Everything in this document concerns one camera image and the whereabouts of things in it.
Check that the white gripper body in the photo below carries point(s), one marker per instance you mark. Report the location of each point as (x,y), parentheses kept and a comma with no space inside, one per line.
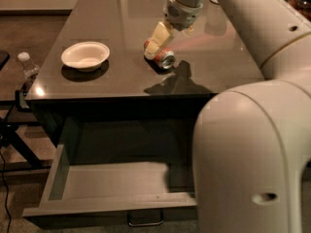
(183,14)

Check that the red coke can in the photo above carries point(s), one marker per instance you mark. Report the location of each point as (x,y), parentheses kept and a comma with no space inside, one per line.
(164,60)

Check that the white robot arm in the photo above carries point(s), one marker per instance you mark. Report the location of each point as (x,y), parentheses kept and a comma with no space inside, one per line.
(251,143)

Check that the open grey top drawer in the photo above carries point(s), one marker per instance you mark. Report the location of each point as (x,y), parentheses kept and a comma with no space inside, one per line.
(102,170)

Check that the grey cabinet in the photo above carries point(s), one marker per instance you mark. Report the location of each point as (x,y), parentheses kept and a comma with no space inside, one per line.
(127,86)

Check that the white paper bowl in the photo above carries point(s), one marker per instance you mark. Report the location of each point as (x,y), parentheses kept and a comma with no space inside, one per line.
(85,56)

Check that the clear plastic water bottle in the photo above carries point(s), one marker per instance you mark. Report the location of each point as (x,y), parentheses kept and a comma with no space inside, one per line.
(29,68)

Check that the black side table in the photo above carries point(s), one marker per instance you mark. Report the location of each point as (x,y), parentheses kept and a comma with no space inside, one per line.
(20,114)

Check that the metal drawer handle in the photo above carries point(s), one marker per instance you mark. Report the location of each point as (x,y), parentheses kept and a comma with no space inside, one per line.
(145,218)

